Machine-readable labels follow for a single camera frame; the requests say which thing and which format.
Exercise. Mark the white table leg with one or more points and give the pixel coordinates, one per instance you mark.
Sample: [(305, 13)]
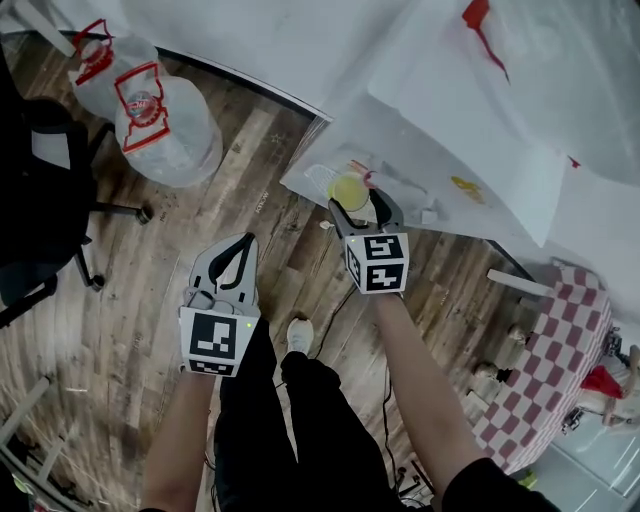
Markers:
[(45, 25)]

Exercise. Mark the person's white shoe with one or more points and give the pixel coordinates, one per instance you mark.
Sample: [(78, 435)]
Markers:
[(300, 335)]

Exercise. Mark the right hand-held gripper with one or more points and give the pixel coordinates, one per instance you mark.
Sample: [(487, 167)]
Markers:
[(382, 262)]

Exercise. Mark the red torn sticker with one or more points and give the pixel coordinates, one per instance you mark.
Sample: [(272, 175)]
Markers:
[(482, 25)]

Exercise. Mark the red white checkered tablecloth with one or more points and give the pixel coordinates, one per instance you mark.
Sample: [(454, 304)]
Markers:
[(545, 370)]

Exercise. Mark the person's right forearm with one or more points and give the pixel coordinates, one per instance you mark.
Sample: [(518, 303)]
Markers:
[(425, 390)]

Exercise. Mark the yellow sticker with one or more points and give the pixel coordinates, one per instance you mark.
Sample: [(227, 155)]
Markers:
[(467, 189)]

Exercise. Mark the person's black sleeve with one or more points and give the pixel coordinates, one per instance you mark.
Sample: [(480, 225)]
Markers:
[(490, 487)]

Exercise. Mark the red cloth piece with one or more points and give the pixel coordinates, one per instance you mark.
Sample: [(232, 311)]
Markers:
[(602, 382)]

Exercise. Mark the white flat bar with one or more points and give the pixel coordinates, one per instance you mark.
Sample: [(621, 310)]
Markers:
[(520, 284)]

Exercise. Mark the person's left forearm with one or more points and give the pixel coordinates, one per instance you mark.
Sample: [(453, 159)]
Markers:
[(175, 445)]

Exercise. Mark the black office chair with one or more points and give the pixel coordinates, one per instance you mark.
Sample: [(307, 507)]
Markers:
[(40, 190)]

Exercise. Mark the beige bag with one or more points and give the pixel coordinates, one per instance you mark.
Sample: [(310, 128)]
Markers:
[(487, 380)]

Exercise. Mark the white metal rack frame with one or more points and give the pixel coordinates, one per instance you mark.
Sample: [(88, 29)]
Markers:
[(25, 425)]

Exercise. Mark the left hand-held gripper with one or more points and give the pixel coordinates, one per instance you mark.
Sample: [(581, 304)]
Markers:
[(219, 340)]

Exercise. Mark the large clear water jug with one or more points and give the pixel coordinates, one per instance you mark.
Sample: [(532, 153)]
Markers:
[(107, 65), (167, 130)]

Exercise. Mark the person's black trousers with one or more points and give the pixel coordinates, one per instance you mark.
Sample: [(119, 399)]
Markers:
[(280, 440)]

